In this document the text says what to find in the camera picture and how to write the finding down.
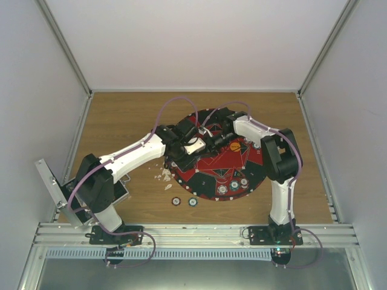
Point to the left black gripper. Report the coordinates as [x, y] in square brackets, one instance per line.
[185, 164]

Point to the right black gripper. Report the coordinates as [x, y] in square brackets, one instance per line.
[211, 144]

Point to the orange big blind button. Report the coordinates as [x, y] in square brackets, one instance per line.
[235, 146]

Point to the red chips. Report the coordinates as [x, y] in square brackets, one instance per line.
[244, 183]

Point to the red black chip stack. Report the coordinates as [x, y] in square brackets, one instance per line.
[176, 201]

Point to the teal blue chip stack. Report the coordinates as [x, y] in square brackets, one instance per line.
[193, 202]

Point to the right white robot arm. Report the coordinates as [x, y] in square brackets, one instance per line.
[282, 163]

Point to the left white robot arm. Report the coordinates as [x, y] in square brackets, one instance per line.
[97, 176]

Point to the white plastic wrap scraps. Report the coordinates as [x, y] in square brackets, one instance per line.
[161, 174]

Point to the round red black poker mat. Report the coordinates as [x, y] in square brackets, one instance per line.
[201, 180]

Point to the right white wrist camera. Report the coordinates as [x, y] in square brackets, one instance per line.
[204, 131]

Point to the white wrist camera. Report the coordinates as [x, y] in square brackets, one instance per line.
[204, 131]
[195, 145]

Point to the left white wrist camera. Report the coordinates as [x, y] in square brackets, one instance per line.
[195, 145]

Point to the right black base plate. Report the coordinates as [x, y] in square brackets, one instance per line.
[260, 235]

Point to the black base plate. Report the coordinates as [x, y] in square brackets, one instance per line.
[129, 235]
[260, 235]

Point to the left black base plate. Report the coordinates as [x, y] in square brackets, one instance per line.
[129, 235]

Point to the slotted grey cable duct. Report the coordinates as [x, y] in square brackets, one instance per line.
[161, 253]

